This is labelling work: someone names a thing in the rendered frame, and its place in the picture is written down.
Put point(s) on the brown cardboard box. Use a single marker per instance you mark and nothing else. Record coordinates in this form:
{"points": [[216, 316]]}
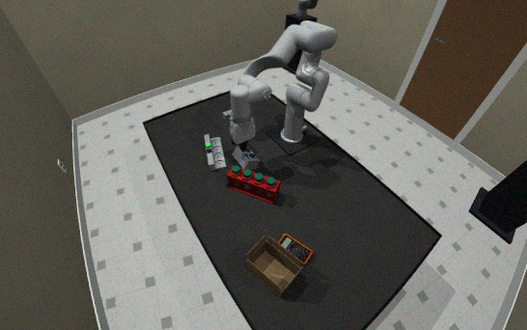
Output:
{"points": [[280, 265]]}

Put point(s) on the orange rectangular block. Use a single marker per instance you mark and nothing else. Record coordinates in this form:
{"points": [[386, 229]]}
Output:
{"points": [[295, 247]]}

